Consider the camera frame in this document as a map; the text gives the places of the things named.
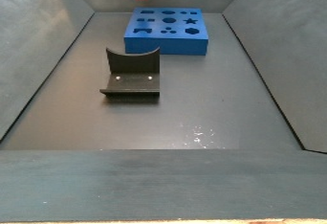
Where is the blue shape-sorting board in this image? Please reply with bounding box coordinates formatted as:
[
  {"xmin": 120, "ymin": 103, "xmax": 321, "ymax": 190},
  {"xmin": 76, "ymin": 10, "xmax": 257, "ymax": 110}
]
[{"xmin": 124, "ymin": 8, "xmax": 208, "ymax": 56}]

